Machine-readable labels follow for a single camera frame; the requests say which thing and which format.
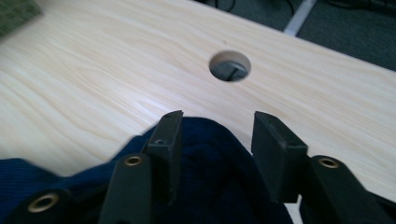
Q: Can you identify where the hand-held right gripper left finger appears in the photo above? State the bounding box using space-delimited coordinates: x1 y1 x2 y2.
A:
141 109 185 206

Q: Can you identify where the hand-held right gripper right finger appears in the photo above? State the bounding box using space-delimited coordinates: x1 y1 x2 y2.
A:
250 110 309 204

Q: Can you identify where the dark navy garment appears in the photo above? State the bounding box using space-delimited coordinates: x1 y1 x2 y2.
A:
0 116 294 224

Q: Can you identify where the green woven basket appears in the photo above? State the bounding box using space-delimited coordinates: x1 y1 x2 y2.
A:
0 0 44 39

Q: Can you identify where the white metal table frame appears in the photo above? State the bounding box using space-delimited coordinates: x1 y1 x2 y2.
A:
282 0 319 37

